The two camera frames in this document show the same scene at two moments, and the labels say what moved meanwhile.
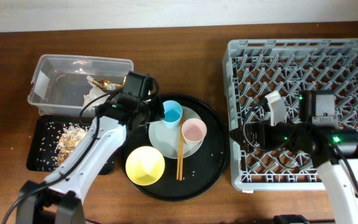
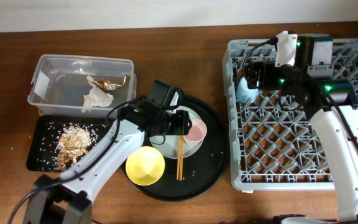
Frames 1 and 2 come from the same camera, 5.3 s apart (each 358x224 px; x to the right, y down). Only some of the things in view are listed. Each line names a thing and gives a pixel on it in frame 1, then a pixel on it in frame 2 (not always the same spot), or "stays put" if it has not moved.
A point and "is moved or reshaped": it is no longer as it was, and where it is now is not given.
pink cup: (193, 131) stays put
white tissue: (94, 92) stays put
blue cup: (173, 114) is moved or reshaped
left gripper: (159, 113) -> (184, 124)
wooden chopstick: (179, 147) stays put
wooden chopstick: (181, 147) stays put
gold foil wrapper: (107, 84) stays put
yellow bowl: (145, 165) stays put
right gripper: (265, 127) -> (268, 68)
